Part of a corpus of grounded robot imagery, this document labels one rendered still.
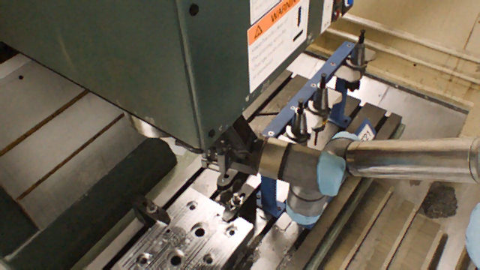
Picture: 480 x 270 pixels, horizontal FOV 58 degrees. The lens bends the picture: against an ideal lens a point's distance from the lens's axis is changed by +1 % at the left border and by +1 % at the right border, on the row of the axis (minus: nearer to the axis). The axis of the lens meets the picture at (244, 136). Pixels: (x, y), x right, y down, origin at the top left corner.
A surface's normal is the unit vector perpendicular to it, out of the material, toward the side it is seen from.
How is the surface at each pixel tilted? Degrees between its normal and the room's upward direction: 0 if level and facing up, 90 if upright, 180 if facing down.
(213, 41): 90
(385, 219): 7
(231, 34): 90
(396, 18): 90
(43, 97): 90
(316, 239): 0
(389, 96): 24
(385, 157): 55
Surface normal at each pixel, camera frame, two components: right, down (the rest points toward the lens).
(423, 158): -0.79, -0.04
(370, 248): 0.04, -0.74
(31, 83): 0.81, 0.41
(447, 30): -0.58, 0.62
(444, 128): -0.28, -0.35
